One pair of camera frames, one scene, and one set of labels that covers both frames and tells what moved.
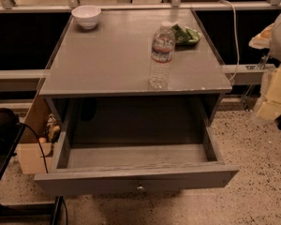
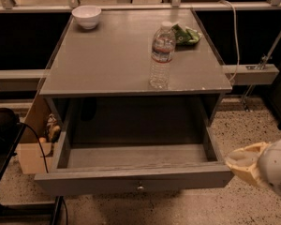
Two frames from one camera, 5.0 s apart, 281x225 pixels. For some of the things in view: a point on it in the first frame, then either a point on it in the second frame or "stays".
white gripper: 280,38 to 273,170
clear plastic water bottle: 162,54 stays
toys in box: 51,130 stays
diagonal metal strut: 248,91 stays
